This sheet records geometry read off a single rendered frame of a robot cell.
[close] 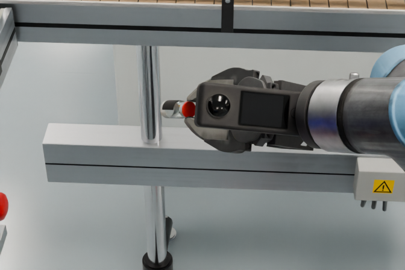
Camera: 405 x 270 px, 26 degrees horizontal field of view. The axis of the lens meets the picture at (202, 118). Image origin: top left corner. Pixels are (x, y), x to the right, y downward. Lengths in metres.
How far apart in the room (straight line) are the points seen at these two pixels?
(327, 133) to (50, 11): 1.03
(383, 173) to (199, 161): 0.41
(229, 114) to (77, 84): 2.29
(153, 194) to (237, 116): 1.24
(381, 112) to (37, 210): 1.96
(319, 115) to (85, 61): 2.46
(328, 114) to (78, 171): 1.29
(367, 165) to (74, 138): 0.67
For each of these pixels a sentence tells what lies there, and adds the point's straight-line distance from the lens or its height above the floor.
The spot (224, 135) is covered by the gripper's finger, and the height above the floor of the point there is 1.22.
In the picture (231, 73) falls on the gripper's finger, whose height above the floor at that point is 1.27.
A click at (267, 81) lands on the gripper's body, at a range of 0.94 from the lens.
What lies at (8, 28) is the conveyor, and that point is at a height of 0.91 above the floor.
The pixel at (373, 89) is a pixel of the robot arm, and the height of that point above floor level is 1.35.
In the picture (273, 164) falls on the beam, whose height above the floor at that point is 0.51.
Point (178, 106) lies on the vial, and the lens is 1.05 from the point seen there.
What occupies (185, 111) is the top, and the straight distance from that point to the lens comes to 1.04.
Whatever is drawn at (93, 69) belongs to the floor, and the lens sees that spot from 3.24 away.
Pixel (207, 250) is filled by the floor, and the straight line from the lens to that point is 2.53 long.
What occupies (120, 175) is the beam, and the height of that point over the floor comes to 0.46.
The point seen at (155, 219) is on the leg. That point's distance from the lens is 2.18.
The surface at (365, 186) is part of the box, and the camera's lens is 2.01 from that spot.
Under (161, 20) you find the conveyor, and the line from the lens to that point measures 1.78.
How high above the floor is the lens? 1.84
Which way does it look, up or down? 38 degrees down
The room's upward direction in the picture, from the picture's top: straight up
